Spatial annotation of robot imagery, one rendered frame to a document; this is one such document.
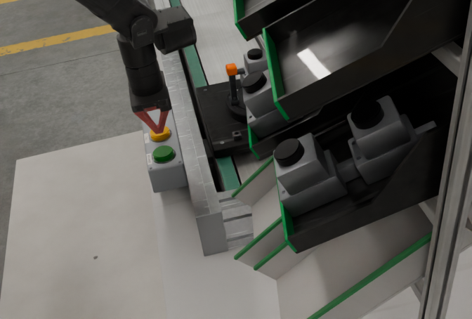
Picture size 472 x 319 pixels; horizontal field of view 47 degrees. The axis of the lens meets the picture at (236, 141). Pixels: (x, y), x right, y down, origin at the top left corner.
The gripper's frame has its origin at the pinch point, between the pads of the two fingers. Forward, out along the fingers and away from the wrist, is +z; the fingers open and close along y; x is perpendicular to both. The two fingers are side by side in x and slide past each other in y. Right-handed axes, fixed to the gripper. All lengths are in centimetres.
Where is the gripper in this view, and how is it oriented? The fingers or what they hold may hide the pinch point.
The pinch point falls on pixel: (158, 128)
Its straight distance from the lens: 101.2
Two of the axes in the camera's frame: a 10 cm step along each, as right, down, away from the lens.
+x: -9.7, 2.2, -0.9
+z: 1.2, 7.8, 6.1
